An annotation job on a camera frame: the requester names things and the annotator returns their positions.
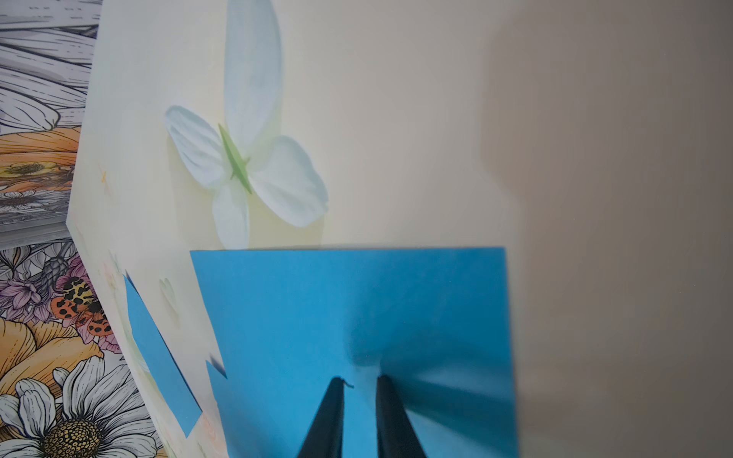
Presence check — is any blue paper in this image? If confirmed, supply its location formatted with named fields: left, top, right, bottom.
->
left=192, top=248, right=519, bottom=457
left=124, top=275, right=202, bottom=438

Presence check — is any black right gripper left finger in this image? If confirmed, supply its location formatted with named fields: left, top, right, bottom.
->
left=297, top=377, right=346, bottom=458

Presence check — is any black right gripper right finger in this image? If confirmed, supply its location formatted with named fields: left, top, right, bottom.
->
left=375, top=375, right=427, bottom=458

